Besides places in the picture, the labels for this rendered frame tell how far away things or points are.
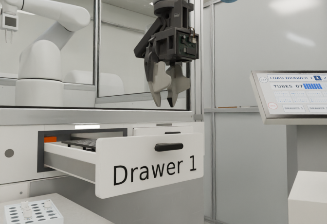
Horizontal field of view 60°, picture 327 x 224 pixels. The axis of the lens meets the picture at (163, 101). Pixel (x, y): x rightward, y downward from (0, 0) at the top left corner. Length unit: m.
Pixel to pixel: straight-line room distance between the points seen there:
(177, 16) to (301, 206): 0.41
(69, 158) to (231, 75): 2.02
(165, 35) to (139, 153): 0.24
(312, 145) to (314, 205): 0.96
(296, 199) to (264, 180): 1.87
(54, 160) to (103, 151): 0.27
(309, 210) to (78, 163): 0.45
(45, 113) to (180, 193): 0.62
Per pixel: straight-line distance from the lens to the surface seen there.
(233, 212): 2.65
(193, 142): 0.70
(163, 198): 1.12
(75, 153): 0.68
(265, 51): 2.40
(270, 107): 1.34
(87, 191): 0.93
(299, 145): 1.47
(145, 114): 1.02
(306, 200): 0.55
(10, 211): 0.63
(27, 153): 0.84
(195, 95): 1.21
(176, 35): 0.57
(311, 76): 1.57
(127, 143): 0.57
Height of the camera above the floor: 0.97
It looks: 3 degrees up
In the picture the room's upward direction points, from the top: straight up
